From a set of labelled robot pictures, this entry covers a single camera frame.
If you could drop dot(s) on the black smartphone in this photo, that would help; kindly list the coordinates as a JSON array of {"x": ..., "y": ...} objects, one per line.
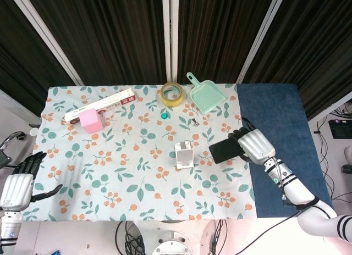
[{"x": 224, "y": 152}]

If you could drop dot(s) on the white shoe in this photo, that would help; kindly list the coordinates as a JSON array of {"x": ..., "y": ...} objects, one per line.
[{"x": 348, "y": 156}]

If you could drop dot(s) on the white frame post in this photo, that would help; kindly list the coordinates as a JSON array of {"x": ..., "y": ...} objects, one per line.
[
  {"x": 261, "y": 35},
  {"x": 46, "y": 35},
  {"x": 170, "y": 32}
]

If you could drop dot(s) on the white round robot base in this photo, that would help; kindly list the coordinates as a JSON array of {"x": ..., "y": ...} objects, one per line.
[{"x": 171, "y": 246}]

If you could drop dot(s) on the small metal binder clip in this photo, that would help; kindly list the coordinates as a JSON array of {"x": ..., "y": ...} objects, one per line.
[{"x": 195, "y": 122}]

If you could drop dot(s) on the small blue scrap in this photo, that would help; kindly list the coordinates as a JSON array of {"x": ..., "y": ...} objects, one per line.
[{"x": 55, "y": 252}]

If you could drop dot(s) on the yellow tape roll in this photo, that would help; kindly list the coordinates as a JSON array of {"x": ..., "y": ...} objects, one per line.
[{"x": 173, "y": 101}]

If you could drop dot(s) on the pink cube block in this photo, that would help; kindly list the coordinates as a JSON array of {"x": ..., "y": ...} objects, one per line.
[{"x": 90, "y": 121}]

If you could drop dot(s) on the white phone stand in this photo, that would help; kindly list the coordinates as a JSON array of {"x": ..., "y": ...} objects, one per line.
[{"x": 183, "y": 157}]

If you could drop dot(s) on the chrome tube chair frame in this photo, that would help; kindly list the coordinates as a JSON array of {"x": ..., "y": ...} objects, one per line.
[{"x": 12, "y": 136}]

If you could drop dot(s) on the mint green dustpan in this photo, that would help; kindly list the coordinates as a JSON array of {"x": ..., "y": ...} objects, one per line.
[{"x": 207, "y": 98}]

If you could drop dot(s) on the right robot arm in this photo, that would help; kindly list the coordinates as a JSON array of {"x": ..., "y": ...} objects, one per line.
[{"x": 297, "y": 191}]

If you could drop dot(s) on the dark ribbed curtain panel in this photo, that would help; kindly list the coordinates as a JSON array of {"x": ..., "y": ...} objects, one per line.
[
  {"x": 316, "y": 46},
  {"x": 110, "y": 32},
  {"x": 16, "y": 60},
  {"x": 217, "y": 29}
]

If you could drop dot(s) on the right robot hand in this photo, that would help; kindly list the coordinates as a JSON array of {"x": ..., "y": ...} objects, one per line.
[{"x": 255, "y": 146}]

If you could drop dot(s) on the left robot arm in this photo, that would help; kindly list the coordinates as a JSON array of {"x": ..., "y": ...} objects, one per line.
[{"x": 11, "y": 227}]

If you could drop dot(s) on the small white round cap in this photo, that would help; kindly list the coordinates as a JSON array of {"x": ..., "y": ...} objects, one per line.
[{"x": 33, "y": 132}]

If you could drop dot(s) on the long baking paper box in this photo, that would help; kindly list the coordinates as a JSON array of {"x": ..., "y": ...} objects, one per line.
[{"x": 110, "y": 101}]

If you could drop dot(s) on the floral fruit print tablecloth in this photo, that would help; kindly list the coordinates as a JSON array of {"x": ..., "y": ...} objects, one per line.
[{"x": 132, "y": 161}]

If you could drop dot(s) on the black box with purple light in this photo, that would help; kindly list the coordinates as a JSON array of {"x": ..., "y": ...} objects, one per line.
[{"x": 338, "y": 128}]

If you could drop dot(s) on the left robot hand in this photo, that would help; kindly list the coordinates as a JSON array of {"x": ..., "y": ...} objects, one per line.
[{"x": 16, "y": 190}]

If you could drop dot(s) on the blue fabric mat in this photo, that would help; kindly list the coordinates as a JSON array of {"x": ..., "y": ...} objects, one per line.
[{"x": 277, "y": 106}]

